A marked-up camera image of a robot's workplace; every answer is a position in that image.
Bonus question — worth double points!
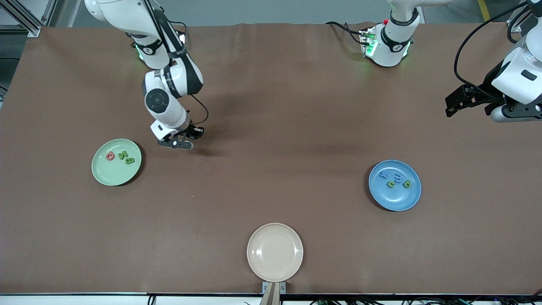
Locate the brown table mat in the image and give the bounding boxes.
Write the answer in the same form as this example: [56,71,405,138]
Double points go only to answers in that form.
[0,22,542,295]

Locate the light green plate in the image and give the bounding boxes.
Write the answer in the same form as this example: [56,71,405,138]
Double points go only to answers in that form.
[91,139,142,187]

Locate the blue plate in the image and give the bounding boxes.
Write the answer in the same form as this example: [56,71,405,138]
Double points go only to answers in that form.
[368,160,422,212]

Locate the beige plate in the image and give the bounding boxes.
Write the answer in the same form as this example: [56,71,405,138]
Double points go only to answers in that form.
[247,223,304,283]

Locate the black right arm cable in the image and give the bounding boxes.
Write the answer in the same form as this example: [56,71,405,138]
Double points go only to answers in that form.
[144,0,209,127]

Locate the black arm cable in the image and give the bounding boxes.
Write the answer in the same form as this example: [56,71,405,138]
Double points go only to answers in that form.
[144,0,209,127]
[454,0,530,92]

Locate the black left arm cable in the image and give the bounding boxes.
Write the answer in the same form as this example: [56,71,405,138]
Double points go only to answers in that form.
[454,0,530,92]

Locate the aluminium frame post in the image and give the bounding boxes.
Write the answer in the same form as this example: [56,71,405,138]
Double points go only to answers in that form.
[506,0,542,33]
[0,0,58,38]

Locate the black base cable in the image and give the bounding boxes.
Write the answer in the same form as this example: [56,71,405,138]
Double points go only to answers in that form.
[325,21,368,45]
[169,22,188,47]

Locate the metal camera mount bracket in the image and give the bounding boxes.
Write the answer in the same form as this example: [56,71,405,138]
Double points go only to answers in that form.
[261,281,287,305]

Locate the black table edge rail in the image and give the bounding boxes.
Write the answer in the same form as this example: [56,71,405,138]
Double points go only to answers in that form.
[0,291,542,299]

